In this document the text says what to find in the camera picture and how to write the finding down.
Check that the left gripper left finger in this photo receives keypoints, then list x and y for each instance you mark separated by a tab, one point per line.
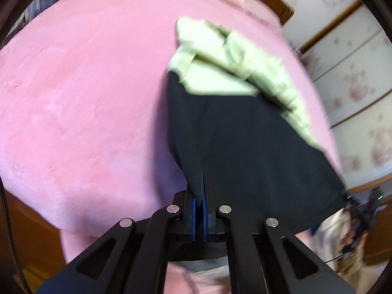
189	215

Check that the green and black hoodie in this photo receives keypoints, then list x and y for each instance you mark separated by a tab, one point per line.
240	130

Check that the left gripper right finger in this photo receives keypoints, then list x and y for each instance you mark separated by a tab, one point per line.
209	208

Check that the pink bed sheet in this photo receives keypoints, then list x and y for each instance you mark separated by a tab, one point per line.
84	142

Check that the floral wardrobe sliding doors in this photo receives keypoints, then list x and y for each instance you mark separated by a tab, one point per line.
351	70

